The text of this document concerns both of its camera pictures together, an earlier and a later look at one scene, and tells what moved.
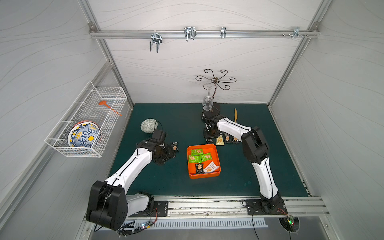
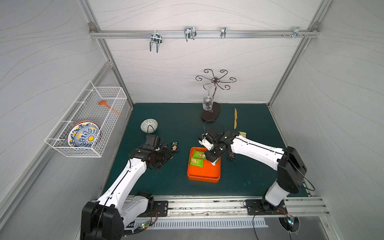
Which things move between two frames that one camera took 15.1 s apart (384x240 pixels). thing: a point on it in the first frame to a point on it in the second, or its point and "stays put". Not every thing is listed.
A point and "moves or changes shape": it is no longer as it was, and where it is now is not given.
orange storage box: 203,161 moves or changes shape
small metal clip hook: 223,32 stays put
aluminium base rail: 226,206 stays put
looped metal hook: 190,32 stays put
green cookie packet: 205,157 moves or changes shape
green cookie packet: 197,152 stays put
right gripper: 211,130 to 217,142
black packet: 199,168 to 231,156
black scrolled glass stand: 214,110 stays put
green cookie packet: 195,159 to 214,162
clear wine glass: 207,101 stays put
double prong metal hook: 156,38 stays put
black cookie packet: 175,146 stays put
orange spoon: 104,102 stays put
